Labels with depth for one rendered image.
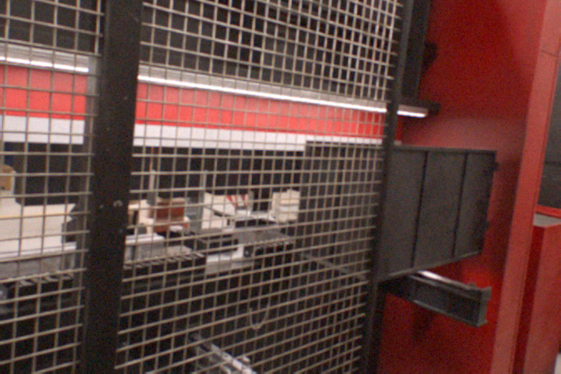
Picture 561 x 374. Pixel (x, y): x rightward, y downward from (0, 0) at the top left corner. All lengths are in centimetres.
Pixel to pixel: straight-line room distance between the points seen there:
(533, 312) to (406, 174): 129
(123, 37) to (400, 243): 127
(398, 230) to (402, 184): 16
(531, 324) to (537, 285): 19
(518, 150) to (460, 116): 29
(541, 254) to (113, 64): 232
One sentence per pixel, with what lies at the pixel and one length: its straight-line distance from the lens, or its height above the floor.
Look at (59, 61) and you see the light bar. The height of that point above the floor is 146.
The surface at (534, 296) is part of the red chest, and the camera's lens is 276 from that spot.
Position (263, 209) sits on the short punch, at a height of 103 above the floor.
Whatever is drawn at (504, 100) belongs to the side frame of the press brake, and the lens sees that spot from 232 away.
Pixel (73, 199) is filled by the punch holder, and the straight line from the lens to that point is 149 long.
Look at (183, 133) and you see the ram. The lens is 162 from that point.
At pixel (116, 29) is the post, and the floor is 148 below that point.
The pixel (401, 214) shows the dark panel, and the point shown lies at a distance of 172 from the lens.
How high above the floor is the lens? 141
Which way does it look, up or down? 6 degrees down
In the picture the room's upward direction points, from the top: 6 degrees clockwise
